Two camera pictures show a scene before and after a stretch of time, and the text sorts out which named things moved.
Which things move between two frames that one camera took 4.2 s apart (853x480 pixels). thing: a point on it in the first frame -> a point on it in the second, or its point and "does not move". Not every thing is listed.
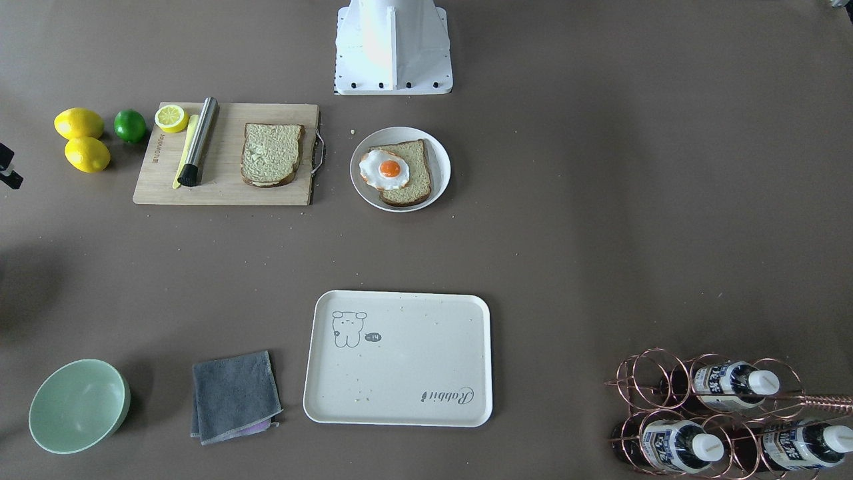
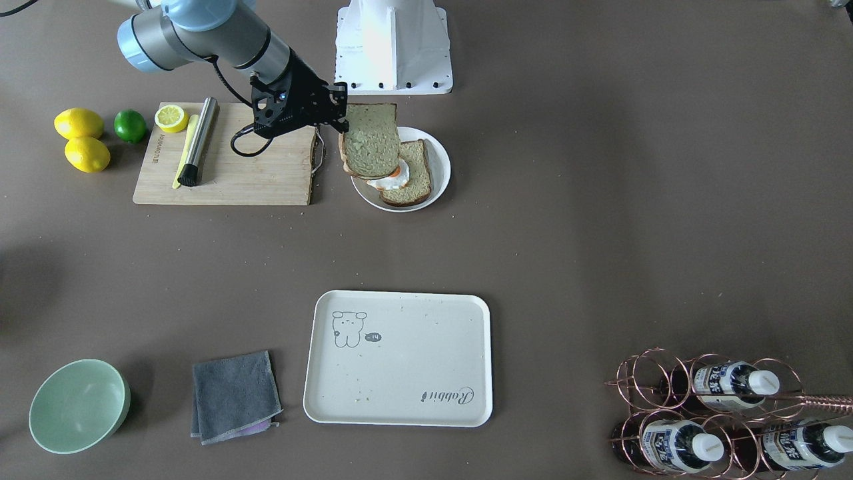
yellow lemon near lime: (76, 122) does not move
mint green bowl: (78, 407) does not move
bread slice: (270, 153) -> (371, 147)
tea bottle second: (671, 445) does not move
